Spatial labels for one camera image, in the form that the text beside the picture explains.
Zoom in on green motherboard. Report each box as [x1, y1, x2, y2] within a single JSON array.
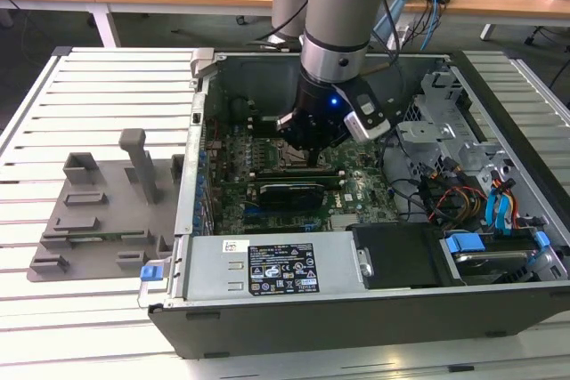
[[202, 121, 402, 237]]

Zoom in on black plastic drive cover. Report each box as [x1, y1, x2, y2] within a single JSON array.
[[351, 223, 449, 291]]

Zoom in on black graphics card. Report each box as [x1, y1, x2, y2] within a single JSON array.
[[256, 182, 327, 211]]

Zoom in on silver metal drive cage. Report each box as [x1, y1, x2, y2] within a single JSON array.
[[395, 70, 517, 203]]

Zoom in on blue cable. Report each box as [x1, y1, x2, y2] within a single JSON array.
[[418, 0, 442, 53]]

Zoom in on silver chipset heat sink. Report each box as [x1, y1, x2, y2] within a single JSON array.
[[331, 214, 360, 230]]

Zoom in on green RAM stick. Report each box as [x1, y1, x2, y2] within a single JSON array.
[[42, 230, 151, 243]]

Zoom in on black open PC case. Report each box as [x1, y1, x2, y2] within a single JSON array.
[[136, 48, 570, 361]]

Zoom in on black camera cable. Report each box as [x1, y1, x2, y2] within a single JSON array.
[[362, 0, 404, 77]]

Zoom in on grey parts rack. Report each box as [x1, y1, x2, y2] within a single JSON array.
[[24, 128, 186, 284]]

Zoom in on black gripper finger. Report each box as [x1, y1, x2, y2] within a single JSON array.
[[316, 128, 354, 167], [284, 119, 319, 167]]

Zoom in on hard disk in blue carrier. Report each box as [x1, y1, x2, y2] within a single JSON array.
[[443, 230, 558, 286]]

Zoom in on blue flat wire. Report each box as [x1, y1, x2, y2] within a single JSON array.
[[484, 188, 503, 233], [497, 179, 518, 239]]

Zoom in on silver power supply unit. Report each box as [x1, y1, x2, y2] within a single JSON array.
[[165, 231, 374, 310]]

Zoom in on white power strip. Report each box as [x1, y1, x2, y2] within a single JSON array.
[[387, 23, 411, 51]]

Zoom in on black wire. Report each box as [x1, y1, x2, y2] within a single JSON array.
[[380, 139, 431, 223]]

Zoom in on office chair base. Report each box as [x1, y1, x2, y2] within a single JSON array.
[[524, 23, 570, 47]]

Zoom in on red yellow power wires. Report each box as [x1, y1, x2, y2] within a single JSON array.
[[429, 183, 489, 226]]

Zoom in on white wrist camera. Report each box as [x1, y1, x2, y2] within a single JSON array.
[[332, 84, 392, 144]]

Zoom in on metal socket cover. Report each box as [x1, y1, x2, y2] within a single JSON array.
[[276, 138, 313, 172]]

